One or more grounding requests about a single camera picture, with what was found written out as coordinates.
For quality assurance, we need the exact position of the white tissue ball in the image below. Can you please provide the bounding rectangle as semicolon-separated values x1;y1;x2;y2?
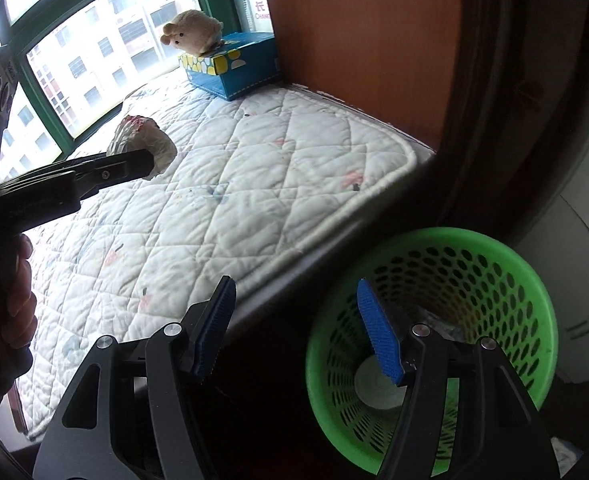
106;115;177;181

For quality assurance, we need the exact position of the white plastic cup lid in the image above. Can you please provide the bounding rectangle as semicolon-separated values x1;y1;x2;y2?
354;356;406;411

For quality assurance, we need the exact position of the person's left hand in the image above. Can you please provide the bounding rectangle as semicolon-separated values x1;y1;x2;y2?
0;234;37;363

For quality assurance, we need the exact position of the green plastic waste basket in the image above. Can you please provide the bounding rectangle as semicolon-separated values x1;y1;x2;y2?
305;228;558;479

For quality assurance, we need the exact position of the white quilted mattress pad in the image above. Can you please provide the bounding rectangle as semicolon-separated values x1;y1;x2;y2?
17;72;421;439

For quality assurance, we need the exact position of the beige plush toy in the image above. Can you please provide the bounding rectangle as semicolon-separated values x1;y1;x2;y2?
160;10;223;56

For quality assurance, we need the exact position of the blue yellow-dotted tissue box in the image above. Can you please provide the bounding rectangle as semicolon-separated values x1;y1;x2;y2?
180;32;280;101

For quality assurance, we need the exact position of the brown wooden wardrobe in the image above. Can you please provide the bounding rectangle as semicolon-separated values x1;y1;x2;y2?
267;0;462;148

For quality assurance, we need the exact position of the green window frame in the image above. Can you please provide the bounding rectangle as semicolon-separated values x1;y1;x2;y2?
0;0;240;180

